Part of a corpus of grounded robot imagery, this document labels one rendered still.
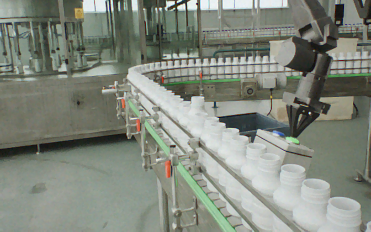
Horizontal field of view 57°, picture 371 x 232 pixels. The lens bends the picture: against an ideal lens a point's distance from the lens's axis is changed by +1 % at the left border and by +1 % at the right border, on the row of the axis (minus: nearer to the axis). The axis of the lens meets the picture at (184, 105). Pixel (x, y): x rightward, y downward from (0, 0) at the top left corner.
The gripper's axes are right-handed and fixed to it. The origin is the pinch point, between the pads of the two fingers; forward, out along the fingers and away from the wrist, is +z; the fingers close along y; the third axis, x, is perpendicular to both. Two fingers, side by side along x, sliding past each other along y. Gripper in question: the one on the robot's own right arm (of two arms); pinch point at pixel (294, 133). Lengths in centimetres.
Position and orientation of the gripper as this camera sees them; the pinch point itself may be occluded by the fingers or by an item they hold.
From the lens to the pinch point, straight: 87.4
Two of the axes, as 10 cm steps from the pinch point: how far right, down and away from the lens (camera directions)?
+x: 9.1, 2.4, 3.3
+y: 2.9, 1.9, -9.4
